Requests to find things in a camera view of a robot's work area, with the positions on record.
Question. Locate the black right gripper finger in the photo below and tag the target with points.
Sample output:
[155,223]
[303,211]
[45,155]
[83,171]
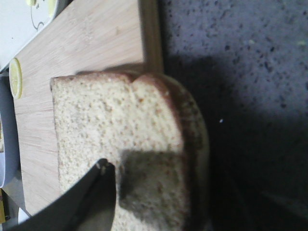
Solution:
[88,206]

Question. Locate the light blue round plate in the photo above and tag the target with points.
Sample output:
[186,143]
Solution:
[9,156]

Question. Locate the bread slice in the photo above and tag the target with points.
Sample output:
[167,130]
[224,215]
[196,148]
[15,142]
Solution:
[151,129]

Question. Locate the white rectangular tray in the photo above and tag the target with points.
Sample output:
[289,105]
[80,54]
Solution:
[21,21]

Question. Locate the yellow lemon slice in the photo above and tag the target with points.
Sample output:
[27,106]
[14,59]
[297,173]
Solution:
[15,78]

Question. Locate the wooden cutting board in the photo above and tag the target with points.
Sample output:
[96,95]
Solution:
[88,35]

